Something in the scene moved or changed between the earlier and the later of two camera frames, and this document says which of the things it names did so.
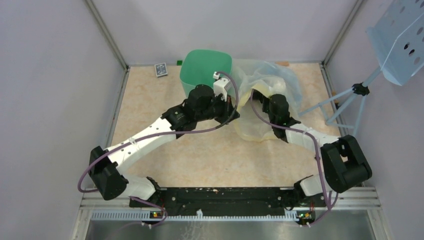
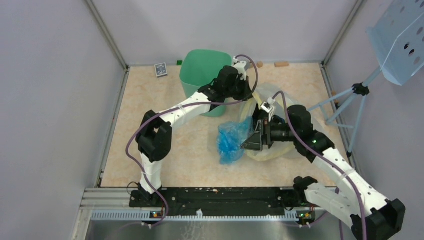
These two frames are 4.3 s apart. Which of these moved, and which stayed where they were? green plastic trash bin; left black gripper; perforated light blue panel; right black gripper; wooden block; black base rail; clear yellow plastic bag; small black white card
Moved: clear yellow plastic bag; left black gripper; right black gripper
Stayed: black base rail; perforated light blue panel; wooden block; green plastic trash bin; small black white card
